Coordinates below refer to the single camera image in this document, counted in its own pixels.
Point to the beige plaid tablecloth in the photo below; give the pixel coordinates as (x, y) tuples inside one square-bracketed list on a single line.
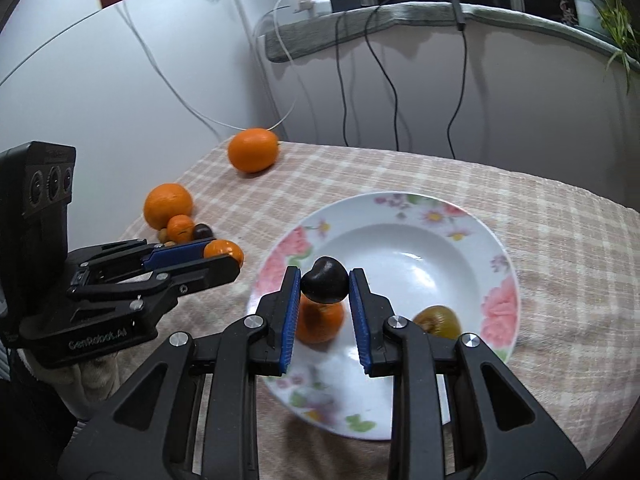
[(550, 240)]

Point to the large oval orange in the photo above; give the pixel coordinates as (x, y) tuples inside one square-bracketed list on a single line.
[(252, 150)]

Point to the small brown kiwi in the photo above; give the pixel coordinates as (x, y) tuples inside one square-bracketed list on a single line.
[(163, 234)]

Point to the small mandarin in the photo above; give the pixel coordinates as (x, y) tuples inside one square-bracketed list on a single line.
[(226, 249), (180, 228), (320, 325)]

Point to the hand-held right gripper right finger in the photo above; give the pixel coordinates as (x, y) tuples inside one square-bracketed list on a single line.
[(361, 320)]

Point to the potted green plant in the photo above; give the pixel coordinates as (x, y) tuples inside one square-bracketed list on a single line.
[(587, 5)]

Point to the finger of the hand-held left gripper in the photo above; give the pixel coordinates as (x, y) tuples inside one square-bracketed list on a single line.
[(210, 272), (175, 255)]

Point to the white cabinet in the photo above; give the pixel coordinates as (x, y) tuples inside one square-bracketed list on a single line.
[(125, 85)]

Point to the floral white plate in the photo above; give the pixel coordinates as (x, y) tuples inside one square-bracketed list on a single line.
[(400, 240)]

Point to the black power adapter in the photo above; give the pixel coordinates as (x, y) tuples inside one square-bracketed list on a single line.
[(346, 1)]

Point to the dark round fruit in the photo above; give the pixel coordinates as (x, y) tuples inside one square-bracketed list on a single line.
[(324, 280), (202, 231)]

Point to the large round orange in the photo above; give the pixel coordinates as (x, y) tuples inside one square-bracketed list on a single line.
[(167, 202)]

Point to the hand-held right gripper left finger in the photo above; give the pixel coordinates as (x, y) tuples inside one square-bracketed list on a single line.
[(286, 320)]

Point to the grey windowsill cover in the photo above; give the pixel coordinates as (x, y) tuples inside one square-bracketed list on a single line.
[(400, 12)]

